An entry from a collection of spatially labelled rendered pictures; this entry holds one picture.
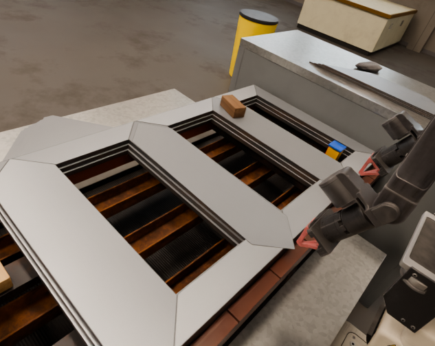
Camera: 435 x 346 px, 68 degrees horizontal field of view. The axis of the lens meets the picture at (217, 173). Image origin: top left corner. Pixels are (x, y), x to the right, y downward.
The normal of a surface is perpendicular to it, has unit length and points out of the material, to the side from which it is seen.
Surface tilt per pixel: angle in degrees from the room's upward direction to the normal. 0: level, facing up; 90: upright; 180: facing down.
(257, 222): 1
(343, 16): 90
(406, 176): 75
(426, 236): 0
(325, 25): 90
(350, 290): 0
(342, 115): 90
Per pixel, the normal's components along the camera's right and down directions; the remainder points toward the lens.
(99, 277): 0.20, -0.76
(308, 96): -0.67, 0.36
